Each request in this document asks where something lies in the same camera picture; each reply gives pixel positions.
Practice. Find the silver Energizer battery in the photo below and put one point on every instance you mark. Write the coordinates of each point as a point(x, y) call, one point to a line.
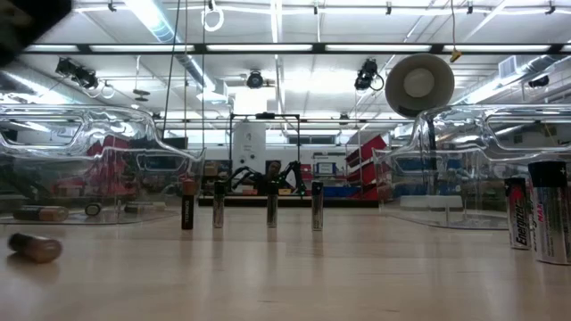
point(517, 214)
point(218, 205)
point(272, 205)
point(551, 211)

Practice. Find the metal screws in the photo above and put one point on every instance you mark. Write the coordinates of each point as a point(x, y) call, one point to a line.
point(317, 205)

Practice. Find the black background robot arm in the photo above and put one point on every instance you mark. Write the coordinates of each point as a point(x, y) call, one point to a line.
point(294, 171)
point(241, 176)

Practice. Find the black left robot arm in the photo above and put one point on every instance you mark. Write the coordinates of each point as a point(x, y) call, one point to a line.
point(22, 22)

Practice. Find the person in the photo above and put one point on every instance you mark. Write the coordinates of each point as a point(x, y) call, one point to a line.
point(273, 171)

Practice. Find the white cabinet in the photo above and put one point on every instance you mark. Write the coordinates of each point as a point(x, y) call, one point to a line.
point(250, 142)

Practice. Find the small background monitor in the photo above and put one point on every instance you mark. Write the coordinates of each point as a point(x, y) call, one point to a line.
point(325, 168)

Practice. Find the blue storage bins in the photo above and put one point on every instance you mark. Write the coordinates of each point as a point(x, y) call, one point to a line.
point(341, 192)

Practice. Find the red shelf rack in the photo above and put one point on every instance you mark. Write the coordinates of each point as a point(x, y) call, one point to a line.
point(366, 153)

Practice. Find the white desk lamp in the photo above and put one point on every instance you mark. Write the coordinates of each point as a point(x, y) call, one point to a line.
point(419, 84)

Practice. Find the black ceiling disc fixture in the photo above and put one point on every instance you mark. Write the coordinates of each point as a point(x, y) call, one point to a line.
point(141, 93)

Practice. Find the clear plastic tray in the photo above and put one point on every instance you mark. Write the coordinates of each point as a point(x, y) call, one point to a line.
point(111, 129)
point(468, 134)

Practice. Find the red cabinet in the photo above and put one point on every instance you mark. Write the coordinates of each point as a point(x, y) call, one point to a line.
point(105, 153)

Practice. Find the black background rig frame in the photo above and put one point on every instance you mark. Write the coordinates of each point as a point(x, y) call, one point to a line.
point(265, 115)

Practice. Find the black overhead camera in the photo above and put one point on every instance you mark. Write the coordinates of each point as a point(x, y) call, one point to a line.
point(254, 79)

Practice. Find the black overhead frame beam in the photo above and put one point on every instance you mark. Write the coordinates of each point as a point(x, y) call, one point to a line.
point(319, 47)

